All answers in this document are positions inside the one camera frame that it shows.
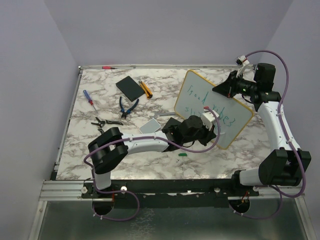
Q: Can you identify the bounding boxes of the silver open-end wrench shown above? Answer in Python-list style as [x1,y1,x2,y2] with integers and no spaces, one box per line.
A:
[149,111,177,119]

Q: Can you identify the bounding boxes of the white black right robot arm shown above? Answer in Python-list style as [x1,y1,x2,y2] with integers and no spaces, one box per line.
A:
[212,63,311,196]

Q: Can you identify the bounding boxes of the small dark grey foam block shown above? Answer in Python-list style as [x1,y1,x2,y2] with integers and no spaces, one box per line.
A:
[115,76,145,102]

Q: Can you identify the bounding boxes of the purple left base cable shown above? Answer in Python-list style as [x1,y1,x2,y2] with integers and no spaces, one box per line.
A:
[92,188,142,222]

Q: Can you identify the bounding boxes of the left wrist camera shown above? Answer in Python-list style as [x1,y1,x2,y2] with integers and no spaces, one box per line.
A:
[200,106,221,130]

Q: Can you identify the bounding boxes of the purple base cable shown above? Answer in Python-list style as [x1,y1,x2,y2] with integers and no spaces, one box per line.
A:
[231,184,283,220]
[92,188,142,222]

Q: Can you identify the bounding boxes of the yellow black utility knife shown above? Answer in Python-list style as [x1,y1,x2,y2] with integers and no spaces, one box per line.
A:
[138,80,153,99]

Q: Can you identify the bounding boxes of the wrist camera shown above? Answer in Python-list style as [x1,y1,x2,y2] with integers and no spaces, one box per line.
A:
[235,55,250,77]
[200,106,221,130]

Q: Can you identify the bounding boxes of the blue handled pliers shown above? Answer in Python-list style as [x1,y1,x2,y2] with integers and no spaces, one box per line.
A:
[119,96,140,119]

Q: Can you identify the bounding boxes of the red marker on rail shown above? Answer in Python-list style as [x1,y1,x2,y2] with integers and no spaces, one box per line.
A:
[101,65,117,70]

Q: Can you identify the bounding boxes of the white grey rectangular eraser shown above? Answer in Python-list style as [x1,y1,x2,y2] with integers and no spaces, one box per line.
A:
[139,118,161,134]

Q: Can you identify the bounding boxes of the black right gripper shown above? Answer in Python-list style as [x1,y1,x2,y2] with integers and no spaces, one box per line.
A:
[212,70,258,99]

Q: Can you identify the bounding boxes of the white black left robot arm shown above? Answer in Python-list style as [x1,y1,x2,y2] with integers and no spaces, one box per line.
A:
[88,114,220,198]

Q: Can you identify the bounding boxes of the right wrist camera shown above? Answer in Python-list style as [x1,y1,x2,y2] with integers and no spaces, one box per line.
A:
[235,55,250,77]

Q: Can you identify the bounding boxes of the black front mounting rail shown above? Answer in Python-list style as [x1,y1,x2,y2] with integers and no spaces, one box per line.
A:
[81,174,261,209]

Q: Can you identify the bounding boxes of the yellow framed whiteboard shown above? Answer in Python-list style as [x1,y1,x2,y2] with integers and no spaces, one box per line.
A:
[174,70,254,150]

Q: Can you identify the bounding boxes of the blue red screwdriver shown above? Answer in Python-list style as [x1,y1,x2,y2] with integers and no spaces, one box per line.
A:
[83,90,97,111]

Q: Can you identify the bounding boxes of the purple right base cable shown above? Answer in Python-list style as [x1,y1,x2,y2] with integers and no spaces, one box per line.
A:
[231,184,283,220]

